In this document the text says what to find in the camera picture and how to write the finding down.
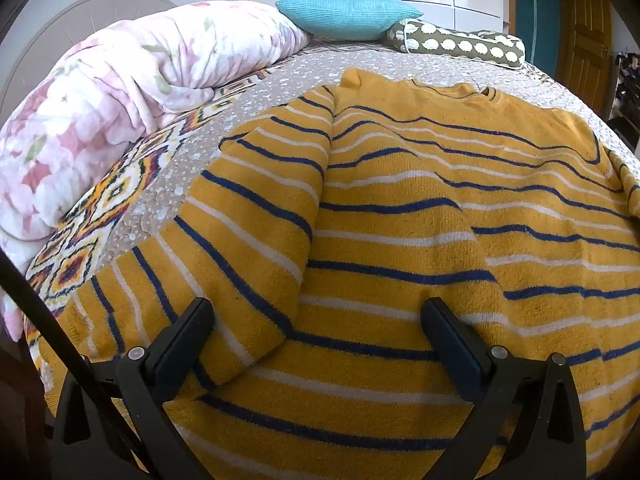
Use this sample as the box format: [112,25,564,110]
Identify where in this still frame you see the teal pillow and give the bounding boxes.
[275,0,425,42]

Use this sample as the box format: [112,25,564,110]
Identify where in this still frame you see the round beige headboard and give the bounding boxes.
[0,0,178,126]

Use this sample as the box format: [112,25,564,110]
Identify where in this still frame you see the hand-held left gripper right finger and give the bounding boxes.
[421,297,587,480]

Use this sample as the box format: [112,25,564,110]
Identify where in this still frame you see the beige patterned bedspread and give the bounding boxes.
[22,40,638,411]

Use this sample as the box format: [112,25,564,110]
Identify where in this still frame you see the pink floral quilt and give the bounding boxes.
[0,1,313,341]

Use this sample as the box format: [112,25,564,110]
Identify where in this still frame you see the yellow striped sweater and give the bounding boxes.
[47,68,640,480]

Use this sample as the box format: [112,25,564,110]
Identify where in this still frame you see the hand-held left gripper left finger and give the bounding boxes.
[50,297,216,480]

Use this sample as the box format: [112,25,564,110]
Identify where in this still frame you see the black cable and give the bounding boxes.
[0,247,151,480]

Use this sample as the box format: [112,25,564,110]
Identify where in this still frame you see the wooden door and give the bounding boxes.
[554,0,615,117]

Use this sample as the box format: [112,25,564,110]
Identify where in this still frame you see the green white-dotted pillow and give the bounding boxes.
[384,18,527,69]

